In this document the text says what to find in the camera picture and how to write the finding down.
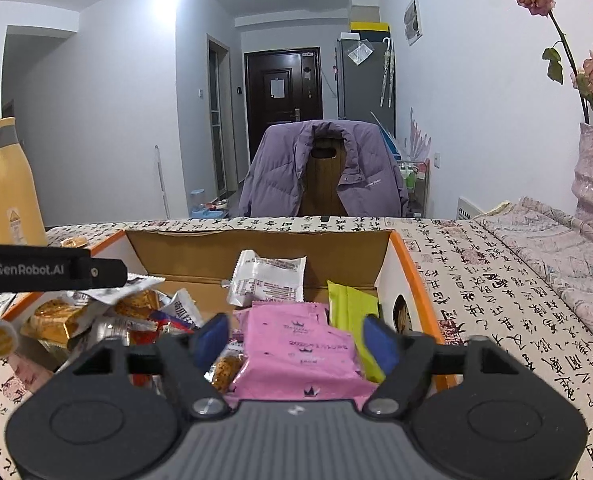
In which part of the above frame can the wire storage cart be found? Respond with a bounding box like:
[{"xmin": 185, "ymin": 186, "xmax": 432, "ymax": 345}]
[{"xmin": 397, "ymin": 157, "xmax": 430, "ymax": 216}]

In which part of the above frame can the red white snack packet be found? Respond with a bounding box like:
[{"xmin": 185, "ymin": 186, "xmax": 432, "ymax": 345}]
[{"xmin": 126, "ymin": 310, "xmax": 197, "ymax": 336}]

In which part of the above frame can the wooden chair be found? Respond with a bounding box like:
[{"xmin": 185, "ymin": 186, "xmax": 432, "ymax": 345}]
[{"xmin": 299, "ymin": 135, "xmax": 345, "ymax": 217}]

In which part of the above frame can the green snack packet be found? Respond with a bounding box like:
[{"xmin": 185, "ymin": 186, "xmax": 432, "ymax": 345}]
[{"xmin": 327, "ymin": 280, "xmax": 385, "ymax": 383}]

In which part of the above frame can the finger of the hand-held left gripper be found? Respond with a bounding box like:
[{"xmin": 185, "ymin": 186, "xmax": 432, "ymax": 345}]
[{"xmin": 74, "ymin": 257, "xmax": 128, "ymax": 291}]

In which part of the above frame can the white oat crisp packet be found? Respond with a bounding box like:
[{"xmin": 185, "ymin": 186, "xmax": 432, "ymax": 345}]
[
  {"xmin": 21, "ymin": 297, "xmax": 102, "ymax": 348},
  {"xmin": 169, "ymin": 287, "xmax": 204, "ymax": 330}
]

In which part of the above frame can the pink snack packet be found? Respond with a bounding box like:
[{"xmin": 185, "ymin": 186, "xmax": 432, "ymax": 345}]
[
  {"xmin": 229, "ymin": 322, "xmax": 377, "ymax": 401},
  {"xmin": 234, "ymin": 302, "xmax": 330, "ymax": 343}
]

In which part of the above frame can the orange crisp packet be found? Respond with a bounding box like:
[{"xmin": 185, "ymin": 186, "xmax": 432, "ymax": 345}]
[{"xmin": 211, "ymin": 355, "xmax": 244, "ymax": 393}]

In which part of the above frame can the dark entrance door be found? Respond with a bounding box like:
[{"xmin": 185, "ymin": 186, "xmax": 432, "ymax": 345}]
[{"xmin": 244, "ymin": 47, "xmax": 323, "ymax": 161}]

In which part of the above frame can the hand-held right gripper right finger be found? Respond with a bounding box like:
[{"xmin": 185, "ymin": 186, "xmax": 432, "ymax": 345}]
[{"xmin": 361, "ymin": 314, "xmax": 525, "ymax": 417}]

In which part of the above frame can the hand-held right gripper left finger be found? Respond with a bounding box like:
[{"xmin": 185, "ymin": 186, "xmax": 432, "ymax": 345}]
[{"xmin": 71, "ymin": 312, "xmax": 230, "ymax": 418}]

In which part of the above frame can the framed wall picture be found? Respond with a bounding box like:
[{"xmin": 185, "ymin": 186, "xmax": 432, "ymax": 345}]
[{"xmin": 403, "ymin": 0, "xmax": 423, "ymax": 47}]

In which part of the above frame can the blue folded rack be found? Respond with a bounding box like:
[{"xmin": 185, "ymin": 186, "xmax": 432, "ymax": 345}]
[{"xmin": 369, "ymin": 110, "xmax": 402, "ymax": 161}]

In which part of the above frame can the grey refrigerator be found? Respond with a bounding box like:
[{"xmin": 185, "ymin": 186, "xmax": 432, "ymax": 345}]
[{"xmin": 334, "ymin": 32, "xmax": 396, "ymax": 123}]

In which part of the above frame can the white folded umbrella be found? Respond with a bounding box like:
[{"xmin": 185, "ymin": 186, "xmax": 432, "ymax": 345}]
[{"xmin": 379, "ymin": 36, "xmax": 395, "ymax": 108}]

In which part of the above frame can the orange cardboard box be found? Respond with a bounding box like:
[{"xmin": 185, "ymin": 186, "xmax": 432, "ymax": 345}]
[{"xmin": 0, "ymin": 227, "xmax": 460, "ymax": 393}]

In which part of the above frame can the purple puffer jacket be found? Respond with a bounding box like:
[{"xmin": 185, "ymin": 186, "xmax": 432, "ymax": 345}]
[{"xmin": 238, "ymin": 119, "xmax": 410, "ymax": 218}]

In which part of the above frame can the clear plastic bag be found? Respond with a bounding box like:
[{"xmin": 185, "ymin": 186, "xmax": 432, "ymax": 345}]
[{"xmin": 347, "ymin": 40, "xmax": 375, "ymax": 66}]

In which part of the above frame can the yellow bottle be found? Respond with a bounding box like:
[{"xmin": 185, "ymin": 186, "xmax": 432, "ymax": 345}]
[{"xmin": 0, "ymin": 116, "xmax": 50, "ymax": 247}]

